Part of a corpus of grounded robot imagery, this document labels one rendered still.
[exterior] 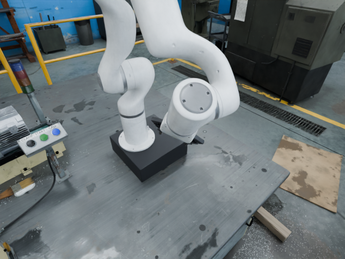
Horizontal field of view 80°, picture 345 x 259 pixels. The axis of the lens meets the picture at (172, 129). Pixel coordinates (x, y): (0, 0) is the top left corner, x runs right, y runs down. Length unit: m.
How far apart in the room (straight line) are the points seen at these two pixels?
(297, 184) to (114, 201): 1.77
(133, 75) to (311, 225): 1.80
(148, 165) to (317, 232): 1.53
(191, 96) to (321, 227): 1.90
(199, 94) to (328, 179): 2.24
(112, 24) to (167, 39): 0.33
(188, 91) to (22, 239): 0.89
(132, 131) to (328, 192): 1.92
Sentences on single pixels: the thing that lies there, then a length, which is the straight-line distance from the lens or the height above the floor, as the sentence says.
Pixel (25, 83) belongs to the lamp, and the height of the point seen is 1.09.
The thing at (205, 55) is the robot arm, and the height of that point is 1.48.
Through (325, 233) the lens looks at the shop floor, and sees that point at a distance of 2.15.
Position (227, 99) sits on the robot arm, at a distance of 0.44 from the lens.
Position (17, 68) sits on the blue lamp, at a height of 1.18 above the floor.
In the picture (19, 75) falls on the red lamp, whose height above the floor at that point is 1.14.
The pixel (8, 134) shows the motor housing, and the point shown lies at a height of 1.03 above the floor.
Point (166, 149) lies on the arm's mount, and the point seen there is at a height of 0.90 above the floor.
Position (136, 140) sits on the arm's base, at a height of 0.95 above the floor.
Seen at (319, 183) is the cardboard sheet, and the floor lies 0.01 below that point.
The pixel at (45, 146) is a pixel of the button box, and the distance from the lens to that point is 1.00.
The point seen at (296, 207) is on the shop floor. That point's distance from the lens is 2.17.
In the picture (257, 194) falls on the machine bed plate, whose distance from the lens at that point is 1.07.
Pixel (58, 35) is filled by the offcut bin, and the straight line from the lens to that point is 5.85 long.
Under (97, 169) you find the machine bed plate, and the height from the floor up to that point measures 0.80.
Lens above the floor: 1.62
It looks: 38 degrees down
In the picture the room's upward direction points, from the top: straight up
